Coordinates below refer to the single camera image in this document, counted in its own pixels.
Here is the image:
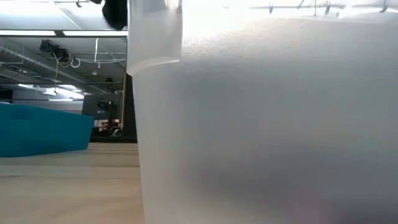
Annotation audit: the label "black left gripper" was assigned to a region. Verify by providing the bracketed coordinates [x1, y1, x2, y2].
[101, 0, 129, 31]

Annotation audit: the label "large white translucent plastic bin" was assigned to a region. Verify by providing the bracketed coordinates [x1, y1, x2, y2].
[126, 0, 398, 224]

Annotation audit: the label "long ceiling light strip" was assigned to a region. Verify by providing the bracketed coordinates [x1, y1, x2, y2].
[62, 30, 128, 37]
[0, 29, 57, 37]

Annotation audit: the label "bright fluorescent ceiling lights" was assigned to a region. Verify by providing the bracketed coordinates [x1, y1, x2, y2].
[17, 83, 85, 101]

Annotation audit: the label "grey cabinet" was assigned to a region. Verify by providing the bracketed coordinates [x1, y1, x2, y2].
[81, 94, 124, 121]

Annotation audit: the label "teal plastic bin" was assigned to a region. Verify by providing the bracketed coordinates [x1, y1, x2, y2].
[0, 103, 95, 158]

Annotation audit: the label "ceiling track rail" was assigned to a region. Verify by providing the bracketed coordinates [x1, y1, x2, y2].
[248, 0, 398, 16]
[30, 0, 91, 8]

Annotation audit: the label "black ceiling cable bundle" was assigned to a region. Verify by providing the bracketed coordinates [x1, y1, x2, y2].
[39, 39, 71, 63]

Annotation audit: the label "yellow hanging cable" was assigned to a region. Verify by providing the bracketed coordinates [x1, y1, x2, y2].
[55, 58, 73, 91]

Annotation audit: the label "black frame post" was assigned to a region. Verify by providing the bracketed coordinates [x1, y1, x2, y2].
[121, 73, 139, 144]

